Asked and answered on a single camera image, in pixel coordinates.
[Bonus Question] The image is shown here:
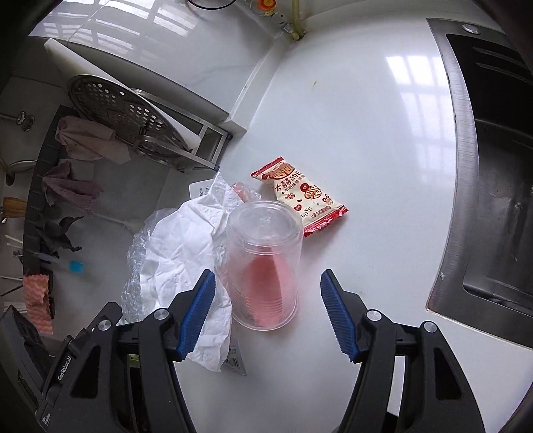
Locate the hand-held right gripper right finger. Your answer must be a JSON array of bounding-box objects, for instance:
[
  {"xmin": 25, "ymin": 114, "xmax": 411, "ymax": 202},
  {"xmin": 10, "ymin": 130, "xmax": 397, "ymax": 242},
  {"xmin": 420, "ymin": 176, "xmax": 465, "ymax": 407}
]
[{"xmin": 320, "ymin": 270, "xmax": 486, "ymax": 433}]

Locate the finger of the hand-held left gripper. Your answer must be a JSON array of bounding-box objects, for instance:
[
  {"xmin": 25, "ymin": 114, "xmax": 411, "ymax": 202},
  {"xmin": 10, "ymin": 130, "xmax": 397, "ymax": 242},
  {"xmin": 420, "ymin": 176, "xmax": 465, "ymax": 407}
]
[{"xmin": 35, "ymin": 335, "xmax": 80, "ymax": 433}]

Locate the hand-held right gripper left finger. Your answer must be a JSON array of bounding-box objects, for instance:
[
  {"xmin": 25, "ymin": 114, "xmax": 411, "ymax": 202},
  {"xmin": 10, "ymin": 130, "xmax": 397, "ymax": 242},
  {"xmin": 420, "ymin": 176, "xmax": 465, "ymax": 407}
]
[{"xmin": 56, "ymin": 270, "xmax": 216, "ymax": 433}]

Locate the white paper tissue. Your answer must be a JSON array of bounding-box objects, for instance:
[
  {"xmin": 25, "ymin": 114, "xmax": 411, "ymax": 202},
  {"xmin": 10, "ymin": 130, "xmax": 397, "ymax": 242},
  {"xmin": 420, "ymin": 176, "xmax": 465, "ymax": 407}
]
[{"xmin": 139, "ymin": 173, "xmax": 235, "ymax": 373}]

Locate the clear plastic cup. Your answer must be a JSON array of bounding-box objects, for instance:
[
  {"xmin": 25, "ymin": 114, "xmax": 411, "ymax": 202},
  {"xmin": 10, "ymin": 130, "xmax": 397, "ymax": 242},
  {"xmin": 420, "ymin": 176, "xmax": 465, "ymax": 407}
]
[{"xmin": 226, "ymin": 201, "xmax": 303, "ymax": 331}]

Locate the red white snack packet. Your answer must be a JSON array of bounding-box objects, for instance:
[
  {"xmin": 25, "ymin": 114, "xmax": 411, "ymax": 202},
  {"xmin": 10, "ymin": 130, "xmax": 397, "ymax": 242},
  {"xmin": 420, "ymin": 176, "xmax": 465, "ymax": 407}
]
[{"xmin": 250, "ymin": 157, "xmax": 348, "ymax": 238}]

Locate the orange white wavy cloth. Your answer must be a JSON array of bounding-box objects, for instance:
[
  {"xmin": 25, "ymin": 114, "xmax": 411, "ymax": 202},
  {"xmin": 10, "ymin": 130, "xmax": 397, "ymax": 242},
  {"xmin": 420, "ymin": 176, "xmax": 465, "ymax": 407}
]
[{"xmin": 23, "ymin": 272, "xmax": 55, "ymax": 336}]

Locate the grey barcode label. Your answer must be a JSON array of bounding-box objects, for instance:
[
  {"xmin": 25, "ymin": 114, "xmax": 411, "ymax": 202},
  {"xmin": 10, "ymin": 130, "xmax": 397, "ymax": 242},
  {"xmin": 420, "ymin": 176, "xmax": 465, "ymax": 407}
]
[{"xmin": 221, "ymin": 339, "xmax": 247, "ymax": 376}]

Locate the clear crumpled plastic wrap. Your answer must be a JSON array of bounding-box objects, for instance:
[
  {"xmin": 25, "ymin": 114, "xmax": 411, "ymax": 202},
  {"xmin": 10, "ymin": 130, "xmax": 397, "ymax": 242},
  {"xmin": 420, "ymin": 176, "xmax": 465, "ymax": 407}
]
[{"xmin": 121, "ymin": 208, "xmax": 167, "ymax": 325}]

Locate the blue tipped clear brush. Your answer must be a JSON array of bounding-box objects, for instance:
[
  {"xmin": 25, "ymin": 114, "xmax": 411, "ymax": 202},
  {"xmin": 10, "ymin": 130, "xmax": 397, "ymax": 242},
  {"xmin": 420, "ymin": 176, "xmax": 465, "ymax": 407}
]
[{"xmin": 33, "ymin": 252, "xmax": 82, "ymax": 274}]

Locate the dark grey cloth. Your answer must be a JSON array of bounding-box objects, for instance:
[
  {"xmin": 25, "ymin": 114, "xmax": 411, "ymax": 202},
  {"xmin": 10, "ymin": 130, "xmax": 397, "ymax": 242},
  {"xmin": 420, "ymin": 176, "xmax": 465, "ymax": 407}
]
[{"xmin": 35, "ymin": 214, "xmax": 85, "ymax": 259}]

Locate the white printed packaging card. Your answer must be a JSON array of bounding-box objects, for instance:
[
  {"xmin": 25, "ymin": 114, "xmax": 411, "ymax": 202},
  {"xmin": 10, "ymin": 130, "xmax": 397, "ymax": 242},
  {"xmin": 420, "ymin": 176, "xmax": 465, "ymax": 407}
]
[{"xmin": 188, "ymin": 178, "xmax": 218, "ymax": 201}]

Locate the wooden brush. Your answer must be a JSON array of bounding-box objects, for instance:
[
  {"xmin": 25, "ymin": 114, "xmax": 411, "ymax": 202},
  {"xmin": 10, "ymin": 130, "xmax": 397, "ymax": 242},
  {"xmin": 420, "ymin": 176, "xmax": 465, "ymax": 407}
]
[{"xmin": 2, "ymin": 197, "xmax": 28, "ymax": 218}]

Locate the metal dish rack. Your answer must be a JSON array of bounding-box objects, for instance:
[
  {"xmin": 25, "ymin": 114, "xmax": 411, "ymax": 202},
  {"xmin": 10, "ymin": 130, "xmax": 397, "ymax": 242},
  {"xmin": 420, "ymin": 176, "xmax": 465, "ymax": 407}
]
[{"xmin": 129, "ymin": 87, "xmax": 233, "ymax": 173}]

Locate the purple dish cloth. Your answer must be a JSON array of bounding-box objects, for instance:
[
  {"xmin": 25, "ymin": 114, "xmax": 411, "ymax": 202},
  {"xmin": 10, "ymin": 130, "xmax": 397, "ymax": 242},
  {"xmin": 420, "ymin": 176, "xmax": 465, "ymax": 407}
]
[{"xmin": 42, "ymin": 162, "xmax": 104, "ymax": 216}]

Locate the stainless steel sink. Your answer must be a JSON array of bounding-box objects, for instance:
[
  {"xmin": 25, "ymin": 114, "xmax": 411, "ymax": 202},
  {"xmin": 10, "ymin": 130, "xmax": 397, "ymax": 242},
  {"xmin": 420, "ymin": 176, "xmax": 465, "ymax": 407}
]
[{"xmin": 426, "ymin": 18, "xmax": 533, "ymax": 349}]

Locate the pink dish cloth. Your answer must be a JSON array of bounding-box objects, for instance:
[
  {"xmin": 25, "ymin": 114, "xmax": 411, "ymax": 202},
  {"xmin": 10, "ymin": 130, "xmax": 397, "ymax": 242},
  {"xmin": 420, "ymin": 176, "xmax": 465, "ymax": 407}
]
[{"xmin": 55, "ymin": 116, "xmax": 132, "ymax": 164}]

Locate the perforated metal steamer plate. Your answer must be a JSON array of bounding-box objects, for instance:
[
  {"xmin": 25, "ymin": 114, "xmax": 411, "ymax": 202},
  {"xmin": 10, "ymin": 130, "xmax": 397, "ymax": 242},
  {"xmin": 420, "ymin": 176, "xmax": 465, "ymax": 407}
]
[{"xmin": 68, "ymin": 75, "xmax": 191, "ymax": 162}]

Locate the metal pipe fitting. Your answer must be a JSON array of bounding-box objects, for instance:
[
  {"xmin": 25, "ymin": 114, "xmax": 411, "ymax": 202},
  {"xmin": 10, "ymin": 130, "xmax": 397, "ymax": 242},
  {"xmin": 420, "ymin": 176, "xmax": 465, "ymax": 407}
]
[{"xmin": 270, "ymin": 10, "xmax": 293, "ymax": 33}]

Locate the black hanging rail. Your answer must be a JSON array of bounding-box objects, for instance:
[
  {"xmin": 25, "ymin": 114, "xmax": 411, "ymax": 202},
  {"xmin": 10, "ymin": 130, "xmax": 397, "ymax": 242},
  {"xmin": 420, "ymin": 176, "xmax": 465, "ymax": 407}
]
[{"xmin": 23, "ymin": 105, "xmax": 80, "ymax": 334}]

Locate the yellow hose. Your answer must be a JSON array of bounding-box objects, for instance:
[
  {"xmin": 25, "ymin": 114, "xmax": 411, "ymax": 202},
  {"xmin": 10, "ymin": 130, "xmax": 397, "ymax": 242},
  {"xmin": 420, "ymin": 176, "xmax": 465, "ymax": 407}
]
[{"xmin": 290, "ymin": 0, "xmax": 307, "ymax": 41}]

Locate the black ring cable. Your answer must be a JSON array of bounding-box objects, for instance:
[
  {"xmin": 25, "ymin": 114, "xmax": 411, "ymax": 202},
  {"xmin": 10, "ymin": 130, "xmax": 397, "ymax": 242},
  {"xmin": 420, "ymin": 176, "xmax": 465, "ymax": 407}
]
[{"xmin": 187, "ymin": 0, "xmax": 239, "ymax": 11}]

